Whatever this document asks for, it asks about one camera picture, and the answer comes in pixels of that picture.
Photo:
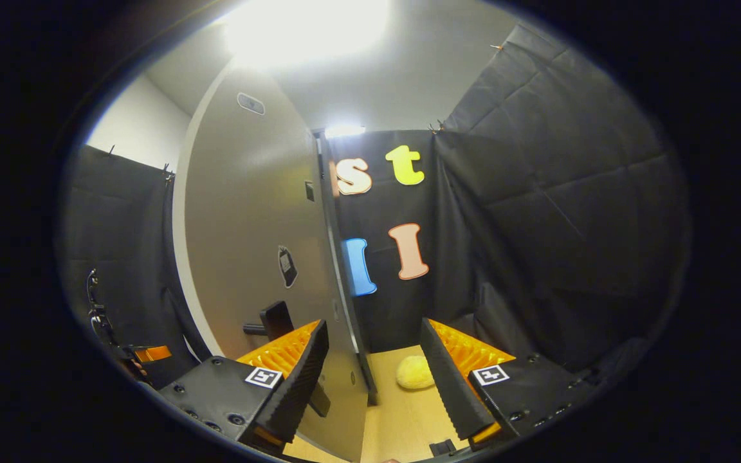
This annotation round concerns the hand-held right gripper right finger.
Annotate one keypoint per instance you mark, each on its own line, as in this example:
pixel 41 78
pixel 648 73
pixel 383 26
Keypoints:
pixel 448 386

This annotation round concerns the ceiling light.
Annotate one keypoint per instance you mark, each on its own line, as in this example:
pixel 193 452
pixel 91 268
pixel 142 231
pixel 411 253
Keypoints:
pixel 306 29

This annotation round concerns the yellow round sponge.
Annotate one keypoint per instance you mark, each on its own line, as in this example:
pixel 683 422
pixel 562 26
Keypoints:
pixel 414 373

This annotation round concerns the black backdrop cloth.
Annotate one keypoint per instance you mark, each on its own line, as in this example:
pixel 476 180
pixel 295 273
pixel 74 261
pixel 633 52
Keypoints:
pixel 570 225

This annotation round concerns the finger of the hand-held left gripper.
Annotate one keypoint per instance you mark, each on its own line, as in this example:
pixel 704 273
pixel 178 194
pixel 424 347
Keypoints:
pixel 152 354

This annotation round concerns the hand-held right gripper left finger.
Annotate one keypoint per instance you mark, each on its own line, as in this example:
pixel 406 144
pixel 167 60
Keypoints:
pixel 300 386

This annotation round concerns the dark grey cabinet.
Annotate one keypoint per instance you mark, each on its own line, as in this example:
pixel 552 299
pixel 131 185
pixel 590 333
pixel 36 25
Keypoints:
pixel 368 382

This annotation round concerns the grey cabinet door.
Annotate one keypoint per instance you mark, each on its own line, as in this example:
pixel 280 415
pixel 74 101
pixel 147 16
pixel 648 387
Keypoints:
pixel 248 212

